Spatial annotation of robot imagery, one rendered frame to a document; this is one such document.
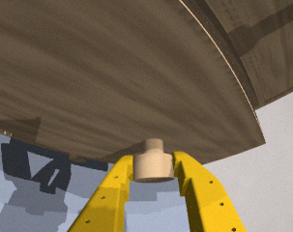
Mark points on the brown wooden chest of drawers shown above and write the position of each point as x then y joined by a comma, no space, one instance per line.
232,41

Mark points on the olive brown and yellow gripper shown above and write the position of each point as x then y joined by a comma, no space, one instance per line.
208,205

